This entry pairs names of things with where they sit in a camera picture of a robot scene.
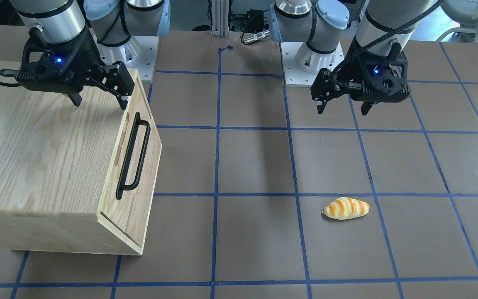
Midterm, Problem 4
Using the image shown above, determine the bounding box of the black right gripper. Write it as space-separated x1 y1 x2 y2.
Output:
16 25 135 110

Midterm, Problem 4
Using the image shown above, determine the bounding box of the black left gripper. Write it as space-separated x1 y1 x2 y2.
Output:
310 42 410 116

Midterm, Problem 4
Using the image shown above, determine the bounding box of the wooden drawer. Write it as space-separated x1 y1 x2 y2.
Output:
99 69 162 255

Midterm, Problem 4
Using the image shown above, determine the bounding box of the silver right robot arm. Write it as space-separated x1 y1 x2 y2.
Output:
1 0 171 109

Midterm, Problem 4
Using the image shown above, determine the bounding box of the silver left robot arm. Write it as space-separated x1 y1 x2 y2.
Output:
269 0 441 115

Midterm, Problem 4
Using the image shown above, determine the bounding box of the light wooden drawer cabinet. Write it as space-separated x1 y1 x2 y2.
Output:
0 59 162 256

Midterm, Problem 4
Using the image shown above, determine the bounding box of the toy bread croissant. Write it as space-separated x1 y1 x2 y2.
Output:
322 196 370 220

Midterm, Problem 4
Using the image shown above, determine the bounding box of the braided black gripper cable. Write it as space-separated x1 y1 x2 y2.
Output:
331 0 445 90

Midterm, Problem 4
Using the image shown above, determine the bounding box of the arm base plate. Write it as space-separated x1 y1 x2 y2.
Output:
97 36 160 83
280 42 344 87

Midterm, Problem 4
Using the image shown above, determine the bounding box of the aluminium frame post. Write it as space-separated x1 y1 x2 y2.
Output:
211 0 230 39

